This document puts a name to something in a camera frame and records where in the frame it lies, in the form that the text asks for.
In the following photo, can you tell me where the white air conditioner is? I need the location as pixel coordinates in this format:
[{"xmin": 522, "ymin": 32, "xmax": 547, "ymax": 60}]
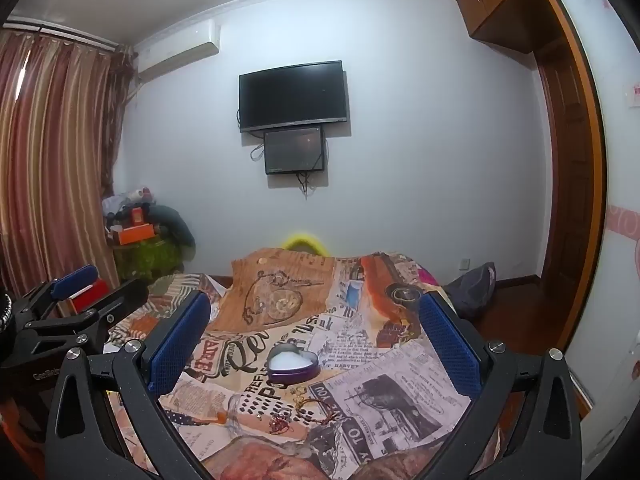
[{"xmin": 136, "ymin": 19, "xmax": 221, "ymax": 81}]

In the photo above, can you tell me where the brown wooden door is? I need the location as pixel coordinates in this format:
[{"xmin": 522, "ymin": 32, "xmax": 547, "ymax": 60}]
[{"xmin": 536, "ymin": 52, "xmax": 602, "ymax": 343}]

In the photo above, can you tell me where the large black wall television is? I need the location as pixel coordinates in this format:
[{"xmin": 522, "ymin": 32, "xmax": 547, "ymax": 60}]
[{"xmin": 238, "ymin": 61, "xmax": 348, "ymax": 134}]

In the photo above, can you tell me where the orange box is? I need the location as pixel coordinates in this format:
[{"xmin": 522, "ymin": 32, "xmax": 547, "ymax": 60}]
[{"xmin": 111, "ymin": 224, "xmax": 156, "ymax": 245}]

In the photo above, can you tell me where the white sliding wardrobe door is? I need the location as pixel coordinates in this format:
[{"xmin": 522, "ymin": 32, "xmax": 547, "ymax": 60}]
[{"xmin": 546, "ymin": 0, "xmax": 640, "ymax": 461}]

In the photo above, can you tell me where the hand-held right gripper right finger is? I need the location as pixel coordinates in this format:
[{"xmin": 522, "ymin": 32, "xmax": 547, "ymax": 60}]
[{"xmin": 419, "ymin": 290, "xmax": 585, "ymax": 480}]

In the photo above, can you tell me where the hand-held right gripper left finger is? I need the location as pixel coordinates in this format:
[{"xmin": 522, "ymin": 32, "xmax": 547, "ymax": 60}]
[{"xmin": 44, "ymin": 290, "xmax": 211, "ymax": 480}]

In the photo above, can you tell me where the small black wall monitor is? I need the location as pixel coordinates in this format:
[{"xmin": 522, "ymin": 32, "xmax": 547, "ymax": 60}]
[{"xmin": 263, "ymin": 126, "xmax": 327, "ymax": 175}]

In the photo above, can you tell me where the striped brown curtain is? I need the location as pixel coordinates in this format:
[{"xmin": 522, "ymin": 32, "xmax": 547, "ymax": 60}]
[{"xmin": 0, "ymin": 27, "xmax": 137, "ymax": 303}]

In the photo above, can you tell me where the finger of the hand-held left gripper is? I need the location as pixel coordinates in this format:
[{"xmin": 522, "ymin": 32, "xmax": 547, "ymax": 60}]
[
  {"xmin": 30, "ymin": 278, "xmax": 150, "ymax": 357},
  {"xmin": 15, "ymin": 264, "xmax": 101, "ymax": 322}
]

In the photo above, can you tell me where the purple heart-shaped tin box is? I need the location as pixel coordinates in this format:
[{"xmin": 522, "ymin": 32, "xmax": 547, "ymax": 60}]
[{"xmin": 266, "ymin": 350, "xmax": 319, "ymax": 386}]

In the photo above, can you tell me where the red box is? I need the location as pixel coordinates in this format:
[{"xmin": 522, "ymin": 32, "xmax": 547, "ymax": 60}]
[{"xmin": 59, "ymin": 279, "xmax": 109, "ymax": 317}]

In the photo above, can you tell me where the striped grey bedsheet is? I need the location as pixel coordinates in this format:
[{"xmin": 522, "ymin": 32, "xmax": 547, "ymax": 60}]
[{"xmin": 147, "ymin": 273, "xmax": 221, "ymax": 307}]

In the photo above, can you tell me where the pile of clutter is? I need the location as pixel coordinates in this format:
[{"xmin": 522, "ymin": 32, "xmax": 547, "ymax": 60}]
[{"xmin": 102, "ymin": 187, "xmax": 157, "ymax": 227}]

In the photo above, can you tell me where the dark grey bag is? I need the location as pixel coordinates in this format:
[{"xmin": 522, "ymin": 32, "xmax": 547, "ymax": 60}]
[{"xmin": 442, "ymin": 262, "xmax": 497, "ymax": 321}]

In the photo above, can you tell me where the dark red necklace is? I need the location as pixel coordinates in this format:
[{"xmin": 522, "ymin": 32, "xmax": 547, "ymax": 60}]
[{"xmin": 267, "ymin": 412, "xmax": 296, "ymax": 436}]

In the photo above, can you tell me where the printed blanket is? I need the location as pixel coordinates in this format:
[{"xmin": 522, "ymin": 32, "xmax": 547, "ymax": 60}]
[{"xmin": 107, "ymin": 250, "xmax": 473, "ymax": 480}]

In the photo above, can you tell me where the green patterned cloth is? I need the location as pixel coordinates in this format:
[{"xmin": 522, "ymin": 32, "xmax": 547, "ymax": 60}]
[{"xmin": 112, "ymin": 237, "xmax": 184, "ymax": 282}]

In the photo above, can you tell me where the wooden overhead cabinet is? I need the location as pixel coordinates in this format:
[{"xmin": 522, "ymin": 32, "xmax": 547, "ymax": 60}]
[{"xmin": 454, "ymin": 0, "xmax": 552, "ymax": 54}]

